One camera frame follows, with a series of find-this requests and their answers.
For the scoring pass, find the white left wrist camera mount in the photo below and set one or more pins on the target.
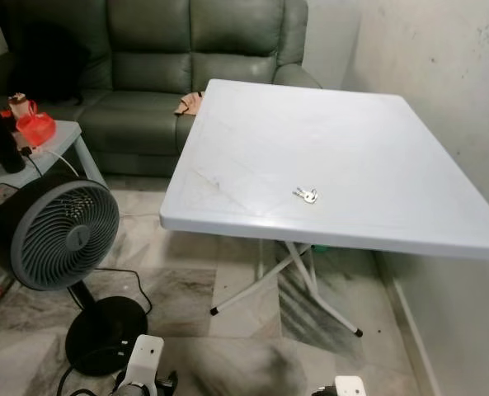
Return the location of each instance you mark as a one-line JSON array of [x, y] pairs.
[[145, 355]]

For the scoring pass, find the peach cloth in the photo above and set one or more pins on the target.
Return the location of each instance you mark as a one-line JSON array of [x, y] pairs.
[[188, 103]]

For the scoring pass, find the black cushion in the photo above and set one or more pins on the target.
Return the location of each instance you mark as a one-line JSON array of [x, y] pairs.
[[50, 62]]

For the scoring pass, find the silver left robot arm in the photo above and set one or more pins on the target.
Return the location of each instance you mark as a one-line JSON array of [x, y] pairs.
[[133, 389]]

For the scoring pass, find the white plastic folding table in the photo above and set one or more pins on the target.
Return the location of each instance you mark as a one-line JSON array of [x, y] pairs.
[[335, 148]]

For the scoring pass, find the red plastic jug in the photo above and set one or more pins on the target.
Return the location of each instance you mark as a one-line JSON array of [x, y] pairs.
[[36, 127]]

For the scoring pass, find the green leather sofa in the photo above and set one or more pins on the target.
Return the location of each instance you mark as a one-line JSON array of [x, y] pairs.
[[145, 74]]

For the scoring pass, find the small grey side table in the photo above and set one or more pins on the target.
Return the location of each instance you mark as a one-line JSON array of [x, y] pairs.
[[61, 135]]

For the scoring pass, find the black bottle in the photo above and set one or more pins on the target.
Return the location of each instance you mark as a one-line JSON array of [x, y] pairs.
[[9, 147]]

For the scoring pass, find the small brown white container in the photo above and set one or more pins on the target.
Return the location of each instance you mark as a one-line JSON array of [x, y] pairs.
[[18, 102]]

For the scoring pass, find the black standing fan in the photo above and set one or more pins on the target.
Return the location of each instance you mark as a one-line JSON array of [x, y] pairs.
[[58, 235]]

